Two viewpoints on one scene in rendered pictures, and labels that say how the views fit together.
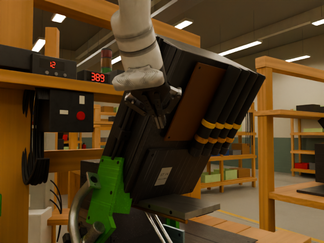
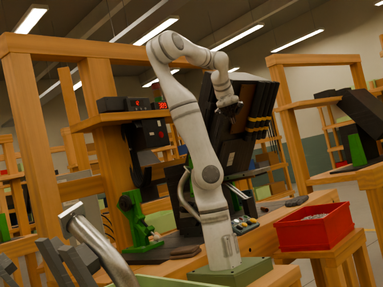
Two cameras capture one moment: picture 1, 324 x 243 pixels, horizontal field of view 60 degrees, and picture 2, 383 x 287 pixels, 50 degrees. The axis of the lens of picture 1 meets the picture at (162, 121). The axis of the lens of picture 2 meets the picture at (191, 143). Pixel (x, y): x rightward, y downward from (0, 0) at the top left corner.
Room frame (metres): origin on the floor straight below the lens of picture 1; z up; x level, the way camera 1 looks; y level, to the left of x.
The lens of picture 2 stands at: (-1.11, 0.40, 1.22)
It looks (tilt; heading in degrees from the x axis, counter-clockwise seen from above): 3 degrees up; 353
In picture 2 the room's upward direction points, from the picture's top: 13 degrees counter-clockwise
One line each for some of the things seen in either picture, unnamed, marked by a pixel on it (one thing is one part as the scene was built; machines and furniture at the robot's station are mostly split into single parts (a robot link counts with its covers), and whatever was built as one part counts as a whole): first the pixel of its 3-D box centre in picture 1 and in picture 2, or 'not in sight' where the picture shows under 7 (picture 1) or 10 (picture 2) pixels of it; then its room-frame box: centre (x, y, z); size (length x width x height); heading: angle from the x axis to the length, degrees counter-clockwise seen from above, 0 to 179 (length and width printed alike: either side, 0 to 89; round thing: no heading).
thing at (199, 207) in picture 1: (158, 201); (229, 177); (0.96, 0.01, 1.11); 0.39 x 0.16 x 0.03; 43
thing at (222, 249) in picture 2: not in sight; (219, 238); (0.17, 0.24, 0.98); 0.09 x 0.09 x 0.17; 46
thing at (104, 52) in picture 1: (106, 54); (155, 86); (1.28, 0.26, 1.71); 0.05 x 0.05 x 0.04
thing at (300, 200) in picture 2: not in sight; (296, 201); (1.03, -0.32, 0.91); 0.20 x 0.11 x 0.03; 142
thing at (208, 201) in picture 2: not in sight; (209, 188); (0.18, 0.23, 1.14); 0.09 x 0.09 x 0.17; 5
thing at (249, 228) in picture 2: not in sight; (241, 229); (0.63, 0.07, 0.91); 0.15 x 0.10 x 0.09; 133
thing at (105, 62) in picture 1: (106, 63); (157, 94); (1.28, 0.26, 1.67); 0.05 x 0.05 x 0.05
